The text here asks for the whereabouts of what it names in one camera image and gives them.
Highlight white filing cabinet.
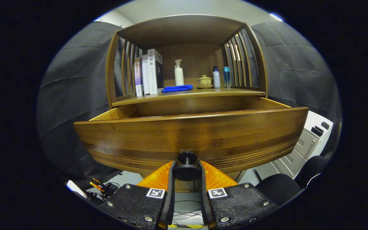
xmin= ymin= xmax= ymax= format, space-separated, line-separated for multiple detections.
xmin=256 ymin=110 xmax=334 ymax=179

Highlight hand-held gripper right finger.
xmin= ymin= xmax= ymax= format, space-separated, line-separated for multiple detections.
xmin=198 ymin=161 xmax=279 ymax=230

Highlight black floor cables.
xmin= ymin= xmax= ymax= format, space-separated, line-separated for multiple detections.
xmin=171 ymin=200 xmax=203 ymax=221

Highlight wooden cabinet with slatted sides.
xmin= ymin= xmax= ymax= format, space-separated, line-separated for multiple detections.
xmin=106 ymin=14 xmax=269 ymax=193

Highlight purple spine book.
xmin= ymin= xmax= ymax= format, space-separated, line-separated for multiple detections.
xmin=134 ymin=57 xmax=143 ymax=97

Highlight wooden countertop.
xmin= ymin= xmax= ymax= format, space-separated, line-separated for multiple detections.
xmin=111 ymin=86 xmax=266 ymax=107

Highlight orange and black tool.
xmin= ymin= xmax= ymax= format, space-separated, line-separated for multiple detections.
xmin=89 ymin=178 xmax=108 ymax=196

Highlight black office chair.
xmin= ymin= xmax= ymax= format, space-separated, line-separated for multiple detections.
xmin=256 ymin=156 xmax=330 ymax=206

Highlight white bottle with dark cap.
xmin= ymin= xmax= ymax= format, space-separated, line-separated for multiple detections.
xmin=212 ymin=66 xmax=220 ymax=88

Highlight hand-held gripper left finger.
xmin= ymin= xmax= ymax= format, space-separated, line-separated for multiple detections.
xmin=99 ymin=161 xmax=175 ymax=230

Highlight thin white book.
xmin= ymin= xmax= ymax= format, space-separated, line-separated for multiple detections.
xmin=142 ymin=54 xmax=151 ymax=95

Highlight wooden drawer with black knob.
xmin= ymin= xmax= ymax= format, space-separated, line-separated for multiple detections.
xmin=73 ymin=96 xmax=309 ymax=182

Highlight yellow lidded teacup with saucer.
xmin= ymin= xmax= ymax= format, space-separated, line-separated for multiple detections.
xmin=197 ymin=75 xmax=213 ymax=89

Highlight thick white and black book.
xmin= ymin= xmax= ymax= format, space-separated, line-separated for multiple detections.
xmin=147 ymin=49 xmax=165 ymax=95

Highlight white pump bottle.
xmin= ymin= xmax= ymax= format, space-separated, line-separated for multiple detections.
xmin=174 ymin=59 xmax=184 ymax=86

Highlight blue folded cloth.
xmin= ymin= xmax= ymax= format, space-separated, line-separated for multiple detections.
xmin=162 ymin=84 xmax=194 ymax=93

